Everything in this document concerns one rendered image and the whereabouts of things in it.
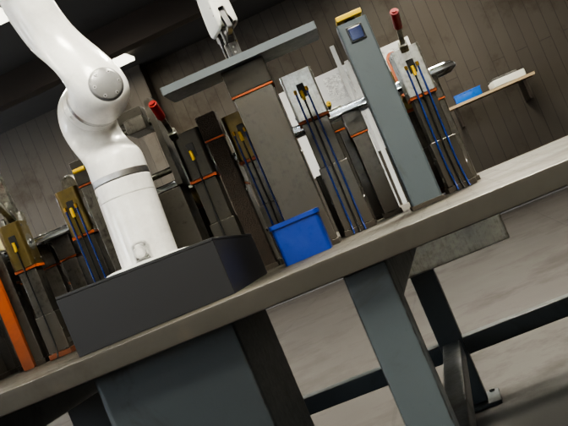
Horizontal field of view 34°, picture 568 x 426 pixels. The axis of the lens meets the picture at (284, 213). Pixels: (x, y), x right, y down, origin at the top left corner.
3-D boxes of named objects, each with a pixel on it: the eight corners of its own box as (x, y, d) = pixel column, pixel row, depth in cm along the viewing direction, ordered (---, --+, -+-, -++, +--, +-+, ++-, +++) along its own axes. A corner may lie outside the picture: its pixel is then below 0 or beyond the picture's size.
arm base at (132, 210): (188, 249, 179) (155, 161, 181) (97, 283, 180) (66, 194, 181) (202, 250, 198) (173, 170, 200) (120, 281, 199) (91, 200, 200)
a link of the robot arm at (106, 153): (102, 182, 182) (62, 70, 184) (80, 203, 199) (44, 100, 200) (157, 166, 188) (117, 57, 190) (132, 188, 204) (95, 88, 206)
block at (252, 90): (341, 240, 211) (264, 60, 212) (341, 242, 203) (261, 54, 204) (301, 257, 212) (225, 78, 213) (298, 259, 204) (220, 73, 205)
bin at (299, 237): (334, 244, 202) (318, 207, 202) (333, 247, 192) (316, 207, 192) (287, 264, 202) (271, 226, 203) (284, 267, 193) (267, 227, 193)
